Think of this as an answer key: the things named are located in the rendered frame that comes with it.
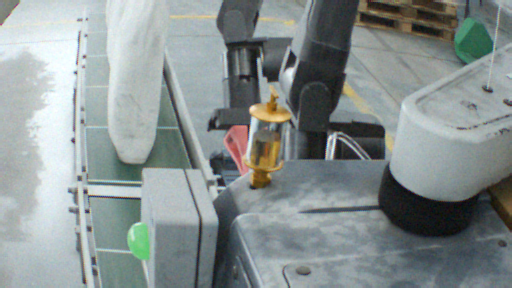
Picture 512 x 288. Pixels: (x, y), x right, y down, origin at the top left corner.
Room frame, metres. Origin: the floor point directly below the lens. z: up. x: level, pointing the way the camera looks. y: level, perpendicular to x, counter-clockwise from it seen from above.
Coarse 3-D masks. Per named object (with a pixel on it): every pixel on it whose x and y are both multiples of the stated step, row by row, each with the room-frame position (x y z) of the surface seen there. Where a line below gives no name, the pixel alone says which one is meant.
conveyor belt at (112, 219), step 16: (96, 208) 1.91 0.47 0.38; (112, 208) 1.94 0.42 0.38; (128, 208) 1.96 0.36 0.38; (96, 224) 1.82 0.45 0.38; (112, 224) 1.84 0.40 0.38; (128, 224) 1.86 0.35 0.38; (96, 240) 1.73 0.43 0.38; (112, 240) 1.75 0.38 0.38; (112, 256) 1.66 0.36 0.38; (128, 256) 1.69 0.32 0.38; (112, 272) 1.58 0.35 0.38; (128, 272) 1.60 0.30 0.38
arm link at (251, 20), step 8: (224, 0) 1.16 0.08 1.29; (232, 0) 1.16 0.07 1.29; (240, 0) 1.16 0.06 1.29; (248, 0) 1.16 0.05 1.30; (256, 0) 1.16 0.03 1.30; (224, 8) 1.15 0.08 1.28; (232, 8) 1.15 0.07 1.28; (240, 8) 1.15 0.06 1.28; (248, 8) 1.15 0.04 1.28; (256, 8) 1.15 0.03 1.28; (248, 16) 1.14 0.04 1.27; (256, 16) 1.19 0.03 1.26; (216, 24) 1.14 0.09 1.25; (248, 24) 1.13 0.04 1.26; (256, 24) 1.19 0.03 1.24; (248, 32) 1.14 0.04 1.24
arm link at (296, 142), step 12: (288, 132) 0.80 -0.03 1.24; (300, 132) 0.79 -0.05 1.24; (312, 132) 0.79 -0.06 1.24; (324, 132) 0.80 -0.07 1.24; (288, 144) 0.79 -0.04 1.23; (300, 144) 0.79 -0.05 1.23; (312, 144) 0.79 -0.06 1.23; (324, 144) 0.80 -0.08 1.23; (336, 144) 0.80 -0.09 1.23; (288, 156) 0.78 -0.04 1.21; (300, 156) 0.78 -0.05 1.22; (312, 156) 0.78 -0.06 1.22; (324, 156) 0.79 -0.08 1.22; (336, 156) 0.80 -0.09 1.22
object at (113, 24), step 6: (114, 0) 3.20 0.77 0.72; (120, 0) 3.02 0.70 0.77; (114, 6) 3.17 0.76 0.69; (120, 6) 3.01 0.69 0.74; (114, 12) 3.15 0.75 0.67; (114, 18) 3.10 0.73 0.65; (108, 24) 3.20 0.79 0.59; (114, 24) 3.08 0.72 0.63; (108, 30) 3.20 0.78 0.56; (114, 30) 3.05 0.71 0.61; (108, 36) 3.18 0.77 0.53; (114, 36) 3.04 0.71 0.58; (108, 42) 3.15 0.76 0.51; (114, 42) 3.04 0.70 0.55; (108, 48) 3.14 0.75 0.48; (114, 48) 3.03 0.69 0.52; (108, 54) 3.17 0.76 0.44; (108, 60) 3.10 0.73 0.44
